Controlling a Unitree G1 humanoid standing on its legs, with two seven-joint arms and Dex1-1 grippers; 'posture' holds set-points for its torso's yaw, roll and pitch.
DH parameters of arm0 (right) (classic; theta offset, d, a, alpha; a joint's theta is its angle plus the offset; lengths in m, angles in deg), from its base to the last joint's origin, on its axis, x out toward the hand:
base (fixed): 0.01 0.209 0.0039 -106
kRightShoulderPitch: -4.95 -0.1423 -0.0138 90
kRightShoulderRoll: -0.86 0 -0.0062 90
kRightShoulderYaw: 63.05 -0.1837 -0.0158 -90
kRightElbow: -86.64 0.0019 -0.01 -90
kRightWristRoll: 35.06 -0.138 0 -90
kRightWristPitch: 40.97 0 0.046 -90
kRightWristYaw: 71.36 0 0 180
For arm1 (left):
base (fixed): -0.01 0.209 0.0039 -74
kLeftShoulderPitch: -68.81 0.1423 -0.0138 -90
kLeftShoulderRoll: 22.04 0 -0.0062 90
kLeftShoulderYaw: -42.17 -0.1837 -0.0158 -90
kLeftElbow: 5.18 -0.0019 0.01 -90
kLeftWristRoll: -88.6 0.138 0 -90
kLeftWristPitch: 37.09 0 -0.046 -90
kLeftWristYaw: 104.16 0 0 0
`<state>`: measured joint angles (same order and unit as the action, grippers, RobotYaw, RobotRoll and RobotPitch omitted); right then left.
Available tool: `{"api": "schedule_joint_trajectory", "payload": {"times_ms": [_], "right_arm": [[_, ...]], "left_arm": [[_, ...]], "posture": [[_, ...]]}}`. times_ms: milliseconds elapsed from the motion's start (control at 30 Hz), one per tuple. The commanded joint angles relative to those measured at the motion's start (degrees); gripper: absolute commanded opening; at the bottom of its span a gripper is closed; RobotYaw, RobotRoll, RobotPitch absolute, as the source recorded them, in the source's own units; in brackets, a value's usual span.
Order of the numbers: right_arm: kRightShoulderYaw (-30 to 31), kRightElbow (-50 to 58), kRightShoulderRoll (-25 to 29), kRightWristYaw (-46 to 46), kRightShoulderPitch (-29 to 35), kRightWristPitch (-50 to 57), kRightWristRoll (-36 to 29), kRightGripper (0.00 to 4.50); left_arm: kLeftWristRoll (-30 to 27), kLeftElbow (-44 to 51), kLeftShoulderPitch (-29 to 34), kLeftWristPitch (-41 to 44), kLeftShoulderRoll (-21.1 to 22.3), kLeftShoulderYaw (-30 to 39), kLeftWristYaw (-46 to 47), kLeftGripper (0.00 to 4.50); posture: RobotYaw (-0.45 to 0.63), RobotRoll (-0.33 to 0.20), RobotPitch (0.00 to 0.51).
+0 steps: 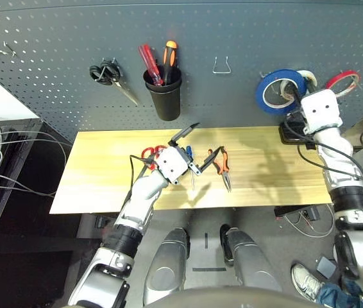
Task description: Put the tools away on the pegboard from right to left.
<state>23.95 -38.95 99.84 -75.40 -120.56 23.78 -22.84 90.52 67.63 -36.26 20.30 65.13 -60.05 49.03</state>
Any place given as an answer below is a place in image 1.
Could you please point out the orange black long-nose pliers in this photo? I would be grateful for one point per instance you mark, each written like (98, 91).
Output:
(224, 163)

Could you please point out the silver robot left leg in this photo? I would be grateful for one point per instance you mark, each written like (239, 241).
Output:
(165, 266)

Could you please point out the grey flat square object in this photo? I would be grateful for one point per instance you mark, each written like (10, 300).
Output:
(326, 267)

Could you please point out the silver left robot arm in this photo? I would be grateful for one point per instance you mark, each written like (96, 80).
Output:
(136, 208)

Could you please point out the black plastic tool case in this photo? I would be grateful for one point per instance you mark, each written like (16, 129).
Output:
(285, 136)

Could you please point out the black metal shelf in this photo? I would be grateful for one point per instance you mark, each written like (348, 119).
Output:
(24, 128)

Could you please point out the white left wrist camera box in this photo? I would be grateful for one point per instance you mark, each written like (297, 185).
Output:
(172, 163)

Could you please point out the white tape roll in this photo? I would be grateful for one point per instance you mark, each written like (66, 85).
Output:
(309, 77)

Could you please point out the blue tape roll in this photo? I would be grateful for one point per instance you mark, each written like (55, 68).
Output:
(261, 96)

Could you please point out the silver robot torso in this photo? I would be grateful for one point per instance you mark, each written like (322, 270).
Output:
(232, 298)

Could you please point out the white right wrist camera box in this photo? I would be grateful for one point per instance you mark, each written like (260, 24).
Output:
(321, 112)

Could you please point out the silver robot right leg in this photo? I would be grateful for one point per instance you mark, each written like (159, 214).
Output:
(252, 263)

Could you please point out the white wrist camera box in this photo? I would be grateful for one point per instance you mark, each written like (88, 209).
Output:
(172, 163)
(321, 112)

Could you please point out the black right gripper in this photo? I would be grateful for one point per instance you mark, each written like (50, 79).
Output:
(298, 118)

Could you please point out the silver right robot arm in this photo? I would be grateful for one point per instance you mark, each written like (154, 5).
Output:
(342, 179)

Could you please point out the dark grey metal pegboard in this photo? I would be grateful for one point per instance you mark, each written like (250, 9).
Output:
(232, 32)

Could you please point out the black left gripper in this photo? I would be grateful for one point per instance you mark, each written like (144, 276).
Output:
(191, 163)

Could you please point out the black plastic tool cup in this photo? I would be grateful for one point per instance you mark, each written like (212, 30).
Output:
(167, 102)

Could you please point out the red tape roll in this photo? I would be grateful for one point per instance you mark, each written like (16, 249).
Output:
(342, 75)

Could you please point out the white sneaker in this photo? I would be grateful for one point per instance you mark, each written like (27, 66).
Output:
(303, 279)

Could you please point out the silver robot leg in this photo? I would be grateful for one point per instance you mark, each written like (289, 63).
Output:
(252, 263)
(165, 266)

